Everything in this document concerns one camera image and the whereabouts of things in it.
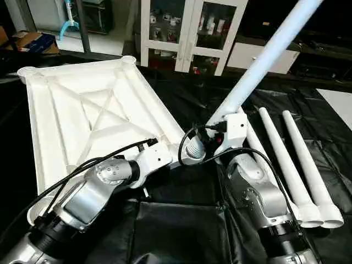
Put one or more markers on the white plastic table leg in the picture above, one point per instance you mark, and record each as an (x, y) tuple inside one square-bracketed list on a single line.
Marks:
[(311, 165), (283, 159), (256, 143), (258, 66)]

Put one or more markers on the white plastic table top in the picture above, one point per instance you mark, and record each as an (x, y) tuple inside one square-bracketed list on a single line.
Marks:
[(93, 121)]

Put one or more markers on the white drawer unit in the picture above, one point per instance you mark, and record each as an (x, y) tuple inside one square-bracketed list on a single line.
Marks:
[(247, 58)]

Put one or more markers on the black work mat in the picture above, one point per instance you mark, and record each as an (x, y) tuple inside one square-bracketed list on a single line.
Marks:
[(176, 231)]

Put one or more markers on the white glass door cabinet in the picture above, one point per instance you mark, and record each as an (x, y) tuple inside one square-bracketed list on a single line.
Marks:
[(187, 33)]

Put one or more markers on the white flat board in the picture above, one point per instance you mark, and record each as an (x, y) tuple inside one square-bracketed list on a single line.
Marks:
[(338, 107)]

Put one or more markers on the dark low media cabinet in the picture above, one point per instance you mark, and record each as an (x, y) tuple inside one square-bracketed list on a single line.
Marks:
[(327, 60)]

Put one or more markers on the grey vertical metal pole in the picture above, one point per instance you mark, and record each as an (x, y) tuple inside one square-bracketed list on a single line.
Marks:
[(82, 25)]

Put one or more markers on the light blue plastic object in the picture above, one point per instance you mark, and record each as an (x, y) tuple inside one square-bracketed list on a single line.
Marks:
[(67, 25)]

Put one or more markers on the brown cardboard box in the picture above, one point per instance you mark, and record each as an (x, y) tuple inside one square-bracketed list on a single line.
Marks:
[(33, 42)]

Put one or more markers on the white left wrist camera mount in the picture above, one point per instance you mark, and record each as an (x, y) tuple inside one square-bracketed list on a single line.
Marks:
[(154, 162)]

